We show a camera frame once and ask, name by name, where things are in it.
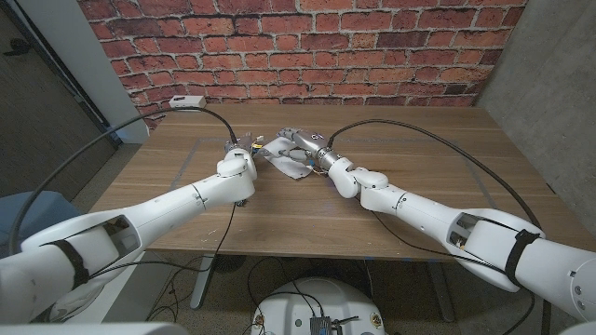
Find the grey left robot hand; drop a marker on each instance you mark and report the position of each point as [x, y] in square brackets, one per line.
[242, 142]

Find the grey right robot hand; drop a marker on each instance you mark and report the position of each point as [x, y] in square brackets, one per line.
[309, 139]

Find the white receipt paper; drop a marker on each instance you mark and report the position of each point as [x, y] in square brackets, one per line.
[295, 168]

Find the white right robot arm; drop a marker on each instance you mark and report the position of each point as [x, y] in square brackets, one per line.
[419, 209]

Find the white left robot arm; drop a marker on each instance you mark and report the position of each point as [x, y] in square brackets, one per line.
[163, 209]

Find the white power strip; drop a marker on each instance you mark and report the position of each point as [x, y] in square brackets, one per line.
[186, 102]

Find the red brick printed backdrop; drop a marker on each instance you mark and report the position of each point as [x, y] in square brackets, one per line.
[302, 56]

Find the round black table foot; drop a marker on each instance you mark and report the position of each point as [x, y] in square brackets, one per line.
[230, 263]

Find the grey metal table leg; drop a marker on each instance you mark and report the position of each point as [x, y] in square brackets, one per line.
[440, 293]
[202, 284]

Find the white robot torso base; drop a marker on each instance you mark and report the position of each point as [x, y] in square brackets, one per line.
[335, 298]

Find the white floor platform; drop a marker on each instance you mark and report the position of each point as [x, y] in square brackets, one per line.
[139, 293]

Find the small grey electronics box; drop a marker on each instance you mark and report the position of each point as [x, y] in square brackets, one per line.
[320, 325]

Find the blue chair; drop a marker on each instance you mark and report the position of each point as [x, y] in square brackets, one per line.
[32, 214]

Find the white robot chest edge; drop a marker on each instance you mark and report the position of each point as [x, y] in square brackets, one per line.
[93, 329]

